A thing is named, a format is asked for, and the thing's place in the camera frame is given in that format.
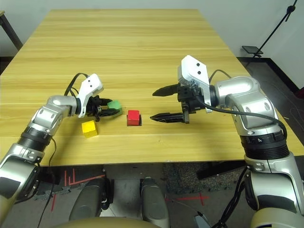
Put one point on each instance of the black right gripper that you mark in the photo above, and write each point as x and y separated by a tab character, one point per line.
191	99

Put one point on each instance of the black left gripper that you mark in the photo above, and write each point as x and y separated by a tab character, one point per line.
93	108

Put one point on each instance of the green wooden block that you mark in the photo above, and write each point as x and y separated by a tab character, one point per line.
115	105

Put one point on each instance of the red wooden block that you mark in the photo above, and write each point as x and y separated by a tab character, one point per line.
133	117

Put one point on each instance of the yellow wooden block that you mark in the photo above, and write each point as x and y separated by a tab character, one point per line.
89	129

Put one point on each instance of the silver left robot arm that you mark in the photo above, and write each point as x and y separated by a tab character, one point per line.
47	114

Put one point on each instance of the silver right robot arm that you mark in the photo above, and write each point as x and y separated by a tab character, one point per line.
261	114

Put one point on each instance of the black square marker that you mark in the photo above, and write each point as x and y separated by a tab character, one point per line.
140	120

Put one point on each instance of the dark speckled mat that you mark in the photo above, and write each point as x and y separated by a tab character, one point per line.
183	180

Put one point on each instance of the black table foot beam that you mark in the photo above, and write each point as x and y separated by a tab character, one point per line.
213	171

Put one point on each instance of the grey left robot leg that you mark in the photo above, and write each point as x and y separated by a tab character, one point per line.
88	202

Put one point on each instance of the grey robot leg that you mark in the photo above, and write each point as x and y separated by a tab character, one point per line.
152	202
88	202

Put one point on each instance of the grey right robot leg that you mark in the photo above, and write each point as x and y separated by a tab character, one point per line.
152	202

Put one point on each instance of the black flat stand plate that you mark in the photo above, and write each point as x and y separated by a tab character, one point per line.
251	49

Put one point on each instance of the tan robot torso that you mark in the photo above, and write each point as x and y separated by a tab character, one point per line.
102	224

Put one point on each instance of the small grey device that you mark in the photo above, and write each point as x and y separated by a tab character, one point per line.
202	222

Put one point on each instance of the black tripod stand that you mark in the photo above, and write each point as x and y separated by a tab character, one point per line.
290	10

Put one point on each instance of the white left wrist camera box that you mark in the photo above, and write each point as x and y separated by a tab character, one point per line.
91	84

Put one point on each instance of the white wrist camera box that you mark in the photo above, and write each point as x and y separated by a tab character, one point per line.
193	71
91	84

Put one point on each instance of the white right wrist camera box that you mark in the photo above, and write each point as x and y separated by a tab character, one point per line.
193	71

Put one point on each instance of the wooden side table black frame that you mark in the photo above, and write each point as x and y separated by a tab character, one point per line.
10	29

